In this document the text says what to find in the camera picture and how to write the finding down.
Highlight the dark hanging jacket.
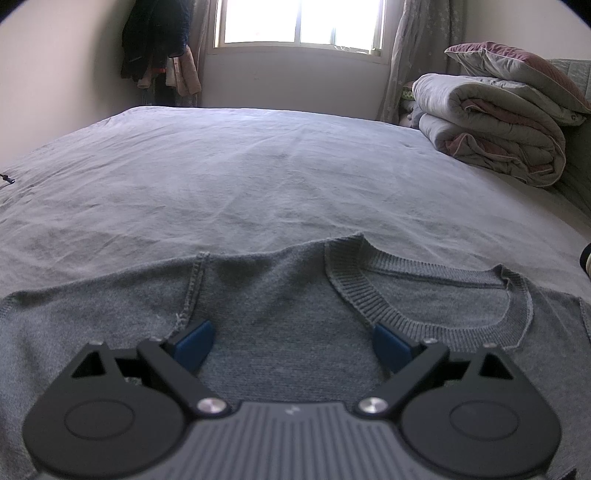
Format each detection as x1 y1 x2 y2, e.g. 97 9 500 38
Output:
121 0 192 84

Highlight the pale pink curtain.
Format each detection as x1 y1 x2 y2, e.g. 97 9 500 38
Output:
188 0 219 51

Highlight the grey patterned curtain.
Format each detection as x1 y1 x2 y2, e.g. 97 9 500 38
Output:
379 0 465 123

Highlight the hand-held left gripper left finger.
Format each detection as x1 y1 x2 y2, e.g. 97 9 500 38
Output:
69 320 232 420

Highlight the grey pink pillow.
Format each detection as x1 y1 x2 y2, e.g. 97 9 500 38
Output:
444 41 591 126

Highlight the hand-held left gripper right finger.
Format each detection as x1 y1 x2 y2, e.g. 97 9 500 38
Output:
355 322 517 420

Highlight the grey padded headboard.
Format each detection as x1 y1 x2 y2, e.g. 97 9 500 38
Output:
547 59 591 217

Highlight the folded grey pink quilt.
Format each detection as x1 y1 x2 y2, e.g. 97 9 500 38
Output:
411 73 568 188

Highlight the pink hanging garment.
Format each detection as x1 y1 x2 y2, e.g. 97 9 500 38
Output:
164 45 202 97

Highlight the grey knit sweater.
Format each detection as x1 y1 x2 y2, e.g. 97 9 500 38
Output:
0 233 591 480

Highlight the window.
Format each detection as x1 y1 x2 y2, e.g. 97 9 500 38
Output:
213 0 386 51

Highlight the grey cloth bundle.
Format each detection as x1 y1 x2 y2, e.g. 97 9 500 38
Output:
398 99 423 131

